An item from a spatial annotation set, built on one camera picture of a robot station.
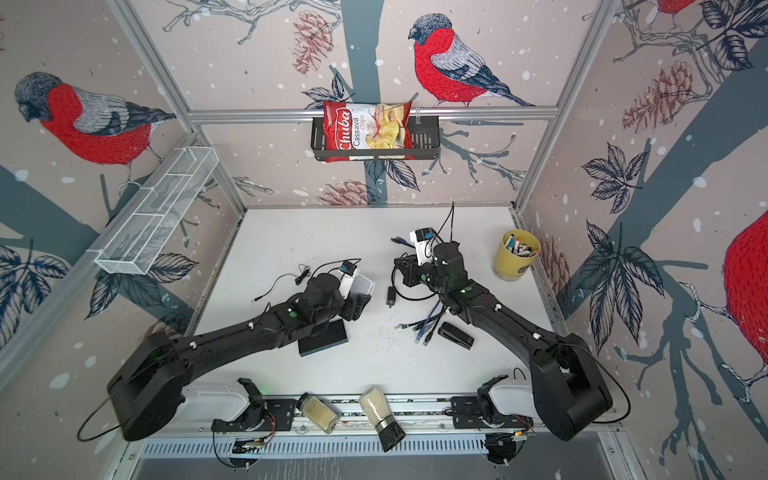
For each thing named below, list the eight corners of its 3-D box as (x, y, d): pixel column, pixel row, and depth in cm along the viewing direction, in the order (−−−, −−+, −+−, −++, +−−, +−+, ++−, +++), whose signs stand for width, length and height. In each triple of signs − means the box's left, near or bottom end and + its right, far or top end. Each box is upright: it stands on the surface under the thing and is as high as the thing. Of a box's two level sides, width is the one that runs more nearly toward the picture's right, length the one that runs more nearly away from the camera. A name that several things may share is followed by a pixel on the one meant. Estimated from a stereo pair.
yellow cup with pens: (497, 283, 100) (510, 258, 88) (490, 256, 107) (501, 229, 96) (528, 283, 100) (545, 257, 88) (518, 256, 107) (533, 229, 96)
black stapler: (436, 334, 88) (437, 330, 86) (441, 323, 90) (442, 320, 88) (469, 351, 85) (471, 348, 83) (474, 339, 87) (476, 336, 85)
